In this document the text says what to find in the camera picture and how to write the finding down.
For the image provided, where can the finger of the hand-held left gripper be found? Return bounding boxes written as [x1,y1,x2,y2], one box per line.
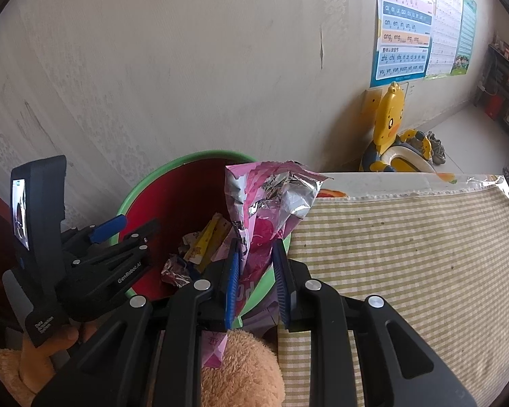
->
[68,218,162,289]
[61,214,128,247]

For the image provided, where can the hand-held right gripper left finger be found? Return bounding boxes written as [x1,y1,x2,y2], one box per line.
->
[30,237,243,407]

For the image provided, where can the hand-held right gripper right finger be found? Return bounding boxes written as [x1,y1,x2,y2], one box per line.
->
[271,239,478,407]

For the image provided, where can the yellow snack packet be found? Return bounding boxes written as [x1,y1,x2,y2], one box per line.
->
[183,214,234,274]

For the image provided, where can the silver foil wrapper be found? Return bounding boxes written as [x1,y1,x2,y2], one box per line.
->
[160,254,196,289]

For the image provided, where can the pink foil snack wrapper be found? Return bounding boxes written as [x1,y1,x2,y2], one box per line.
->
[201,160,329,369]

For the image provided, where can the green-rimmed red waste bin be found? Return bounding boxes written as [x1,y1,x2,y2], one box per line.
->
[116,150,293,331]

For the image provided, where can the person's left hand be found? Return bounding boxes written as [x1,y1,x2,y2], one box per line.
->
[19,320,105,393]

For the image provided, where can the green striped tablecloth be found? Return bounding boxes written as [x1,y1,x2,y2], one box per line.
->
[277,187,509,407]

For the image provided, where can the white table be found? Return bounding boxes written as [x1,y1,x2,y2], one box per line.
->
[312,172,507,202]

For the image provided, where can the yellow duck potty seat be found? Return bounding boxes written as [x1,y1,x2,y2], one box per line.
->
[358,81,434,174]

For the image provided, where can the grey sneaker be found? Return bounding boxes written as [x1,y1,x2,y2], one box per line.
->
[424,131,448,165]

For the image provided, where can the dark metal shelf rack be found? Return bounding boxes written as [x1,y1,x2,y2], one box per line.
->
[474,43,509,136]

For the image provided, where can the blue letter wall poster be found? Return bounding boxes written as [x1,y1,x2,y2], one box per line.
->
[370,0,437,88]

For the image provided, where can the white chart wall poster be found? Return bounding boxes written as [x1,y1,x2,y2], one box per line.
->
[424,0,463,80]

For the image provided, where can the green chart wall poster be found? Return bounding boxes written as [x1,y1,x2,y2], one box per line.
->
[450,0,478,76]

